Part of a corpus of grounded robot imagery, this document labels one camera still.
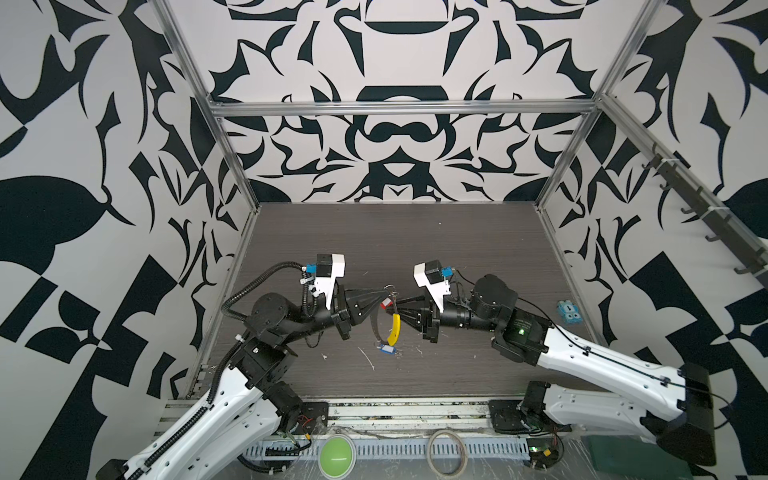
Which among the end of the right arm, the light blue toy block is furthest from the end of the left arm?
the light blue toy block

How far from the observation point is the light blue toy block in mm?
909

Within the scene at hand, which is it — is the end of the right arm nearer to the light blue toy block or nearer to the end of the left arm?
the end of the left arm
